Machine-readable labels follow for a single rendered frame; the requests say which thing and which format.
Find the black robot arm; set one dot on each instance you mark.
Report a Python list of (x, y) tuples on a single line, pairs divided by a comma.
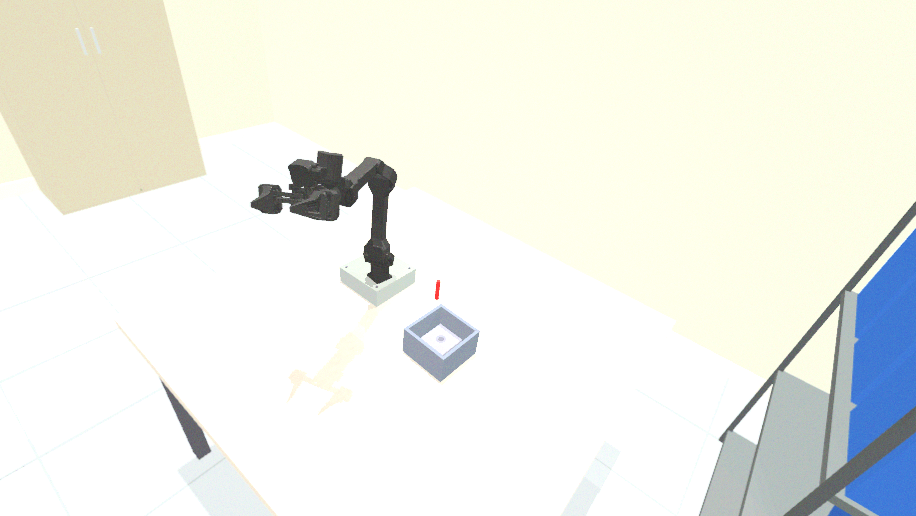
[(381, 180)]

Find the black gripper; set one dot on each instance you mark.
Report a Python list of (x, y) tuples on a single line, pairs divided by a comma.
[(321, 205)]

